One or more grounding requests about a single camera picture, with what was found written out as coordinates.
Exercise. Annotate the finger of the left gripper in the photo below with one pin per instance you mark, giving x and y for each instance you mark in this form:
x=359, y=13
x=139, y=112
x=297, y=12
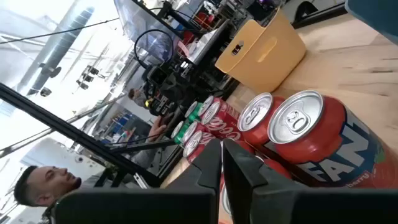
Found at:
x=177, y=87
x=177, y=95

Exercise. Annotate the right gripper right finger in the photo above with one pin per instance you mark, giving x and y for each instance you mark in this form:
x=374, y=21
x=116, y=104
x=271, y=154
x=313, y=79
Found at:
x=311, y=205

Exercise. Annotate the dark grey desk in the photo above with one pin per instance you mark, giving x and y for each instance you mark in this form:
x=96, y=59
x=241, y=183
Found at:
x=205, y=43

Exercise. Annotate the person's head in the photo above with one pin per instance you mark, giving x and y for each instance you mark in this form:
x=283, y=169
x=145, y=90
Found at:
x=46, y=186

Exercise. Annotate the silver ventilation duct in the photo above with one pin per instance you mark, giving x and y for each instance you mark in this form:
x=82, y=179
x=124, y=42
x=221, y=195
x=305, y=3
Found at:
x=62, y=46

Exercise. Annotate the red Coca-Cola soda can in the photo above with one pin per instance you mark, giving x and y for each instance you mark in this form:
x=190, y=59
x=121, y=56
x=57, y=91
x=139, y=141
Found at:
x=222, y=123
x=194, y=144
x=205, y=105

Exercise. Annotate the green Sprite soda can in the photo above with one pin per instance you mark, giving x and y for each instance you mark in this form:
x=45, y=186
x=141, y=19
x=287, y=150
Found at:
x=192, y=110
x=178, y=130

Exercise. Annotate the person's hand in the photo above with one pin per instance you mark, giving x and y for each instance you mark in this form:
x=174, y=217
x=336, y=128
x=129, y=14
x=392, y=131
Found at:
x=158, y=129

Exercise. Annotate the yellow plastic bin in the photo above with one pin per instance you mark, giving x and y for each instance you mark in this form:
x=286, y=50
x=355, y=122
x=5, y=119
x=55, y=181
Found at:
x=267, y=62

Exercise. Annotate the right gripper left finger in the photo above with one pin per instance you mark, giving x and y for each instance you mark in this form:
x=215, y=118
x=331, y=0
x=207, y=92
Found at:
x=155, y=205

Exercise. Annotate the teal plastic bin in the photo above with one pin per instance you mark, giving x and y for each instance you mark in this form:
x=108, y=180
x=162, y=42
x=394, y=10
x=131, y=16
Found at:
x=379, y=15

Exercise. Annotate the person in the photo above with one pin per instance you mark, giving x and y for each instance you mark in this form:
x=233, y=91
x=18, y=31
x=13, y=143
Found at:
x=136, y=96

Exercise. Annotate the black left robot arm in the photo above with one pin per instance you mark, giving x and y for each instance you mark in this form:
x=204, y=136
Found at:
x=199, y=90

